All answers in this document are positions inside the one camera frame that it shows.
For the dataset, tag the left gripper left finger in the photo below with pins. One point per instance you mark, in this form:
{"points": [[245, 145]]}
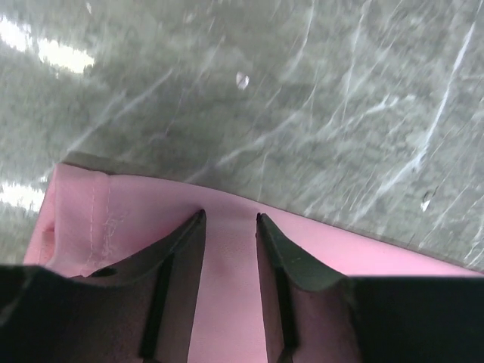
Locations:
{"points": [[140, 309]]}

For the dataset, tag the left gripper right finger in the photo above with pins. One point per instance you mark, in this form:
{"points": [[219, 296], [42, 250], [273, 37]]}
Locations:
{"points": [[313, 313]]}

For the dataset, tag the pink t-shirt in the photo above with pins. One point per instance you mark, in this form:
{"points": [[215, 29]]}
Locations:
{"points": [[89, 220]]}

